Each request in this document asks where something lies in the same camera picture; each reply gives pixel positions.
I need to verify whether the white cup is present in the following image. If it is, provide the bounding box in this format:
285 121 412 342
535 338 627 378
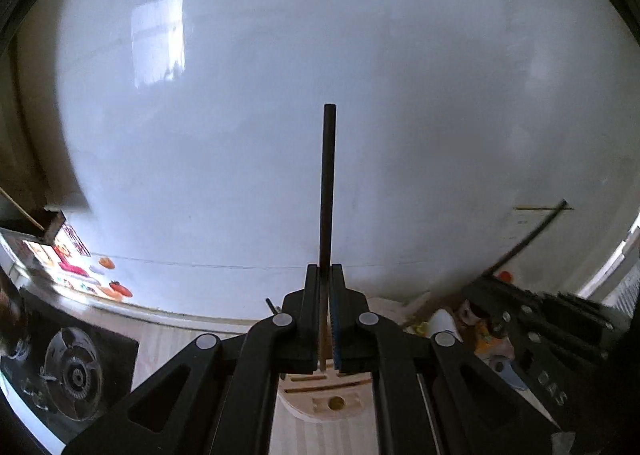
428 307 466 342

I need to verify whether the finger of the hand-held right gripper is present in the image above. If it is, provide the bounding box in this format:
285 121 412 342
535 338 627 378
461 274 547 352

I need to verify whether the black glass gas stove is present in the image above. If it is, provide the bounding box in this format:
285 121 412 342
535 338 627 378
0 280 140 442

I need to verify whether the dark metal box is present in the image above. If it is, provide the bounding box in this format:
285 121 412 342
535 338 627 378
0 185 69 244

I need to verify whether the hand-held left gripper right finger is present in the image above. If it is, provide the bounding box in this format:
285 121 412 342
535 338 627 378
330 263 567 455

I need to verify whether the round metal stove burner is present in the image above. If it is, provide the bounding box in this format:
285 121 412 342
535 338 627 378
43 326 105 422

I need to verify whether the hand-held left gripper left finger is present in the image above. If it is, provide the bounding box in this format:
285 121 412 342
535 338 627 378
62 264 321 455

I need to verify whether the window frame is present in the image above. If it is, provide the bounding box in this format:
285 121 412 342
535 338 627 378
579 214 640 322

